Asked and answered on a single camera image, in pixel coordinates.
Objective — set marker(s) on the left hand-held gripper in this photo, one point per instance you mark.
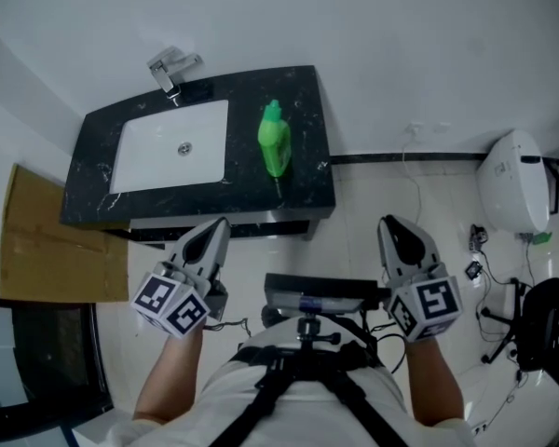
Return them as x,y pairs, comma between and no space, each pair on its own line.
167,303

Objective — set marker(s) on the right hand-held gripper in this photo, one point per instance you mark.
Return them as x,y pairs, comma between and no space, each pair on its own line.
428,305

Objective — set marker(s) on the green plastic bottle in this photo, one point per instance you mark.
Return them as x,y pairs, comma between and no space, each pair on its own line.
274,142

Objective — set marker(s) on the person's right forearm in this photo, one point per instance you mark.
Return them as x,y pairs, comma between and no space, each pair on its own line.
433,380

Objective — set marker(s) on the person's left forearm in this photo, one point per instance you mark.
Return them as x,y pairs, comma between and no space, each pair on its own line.
167,380

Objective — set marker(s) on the small black screen device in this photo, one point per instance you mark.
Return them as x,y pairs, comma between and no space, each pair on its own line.
473,269

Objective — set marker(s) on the grey plug adapter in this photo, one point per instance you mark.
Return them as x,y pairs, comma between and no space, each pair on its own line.
479,238
526,237

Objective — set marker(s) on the black chest-mounted monitor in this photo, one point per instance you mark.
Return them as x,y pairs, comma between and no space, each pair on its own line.
321,291

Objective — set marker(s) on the white rectangular sink basin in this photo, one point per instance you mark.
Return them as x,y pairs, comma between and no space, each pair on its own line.
167,166

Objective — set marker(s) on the white toilet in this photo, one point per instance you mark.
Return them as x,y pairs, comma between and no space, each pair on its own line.
512,180

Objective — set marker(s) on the small green plastic object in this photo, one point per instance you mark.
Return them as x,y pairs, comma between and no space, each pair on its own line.
542,238

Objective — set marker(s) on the black chest harness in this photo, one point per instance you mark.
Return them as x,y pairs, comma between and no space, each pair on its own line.
307,366

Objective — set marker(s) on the brown cardboard sheet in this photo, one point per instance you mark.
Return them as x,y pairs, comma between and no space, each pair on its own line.
51,259

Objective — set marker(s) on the black office chair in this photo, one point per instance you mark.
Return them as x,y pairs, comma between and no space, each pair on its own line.
540,324

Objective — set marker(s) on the black framed glass door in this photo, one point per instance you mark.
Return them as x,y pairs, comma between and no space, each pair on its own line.
51,352

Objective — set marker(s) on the black marble vanity table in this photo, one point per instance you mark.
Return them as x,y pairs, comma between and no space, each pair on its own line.
303,110

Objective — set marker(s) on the person's white shirt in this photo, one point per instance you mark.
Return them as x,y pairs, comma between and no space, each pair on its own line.
317,417

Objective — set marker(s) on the white power strip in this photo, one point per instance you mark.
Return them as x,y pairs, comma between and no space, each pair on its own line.
481,428

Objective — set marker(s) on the chrome faucet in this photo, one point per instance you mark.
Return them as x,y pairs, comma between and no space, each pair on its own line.
167,70

